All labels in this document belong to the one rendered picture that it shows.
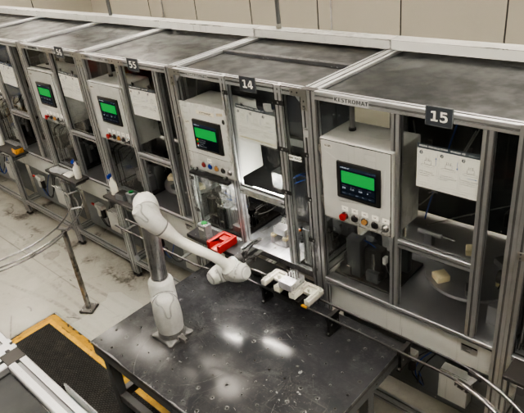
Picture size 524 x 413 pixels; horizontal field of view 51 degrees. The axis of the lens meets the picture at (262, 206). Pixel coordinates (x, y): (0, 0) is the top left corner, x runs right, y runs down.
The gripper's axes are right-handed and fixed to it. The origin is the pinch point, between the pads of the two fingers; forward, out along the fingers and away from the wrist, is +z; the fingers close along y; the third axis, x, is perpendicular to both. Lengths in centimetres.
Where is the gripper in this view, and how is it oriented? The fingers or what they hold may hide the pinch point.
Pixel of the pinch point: (258, 246)
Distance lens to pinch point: 343.2
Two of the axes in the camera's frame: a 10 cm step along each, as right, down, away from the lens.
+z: 6.7, -4.2, 6.1
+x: -7.3, -2.6, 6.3
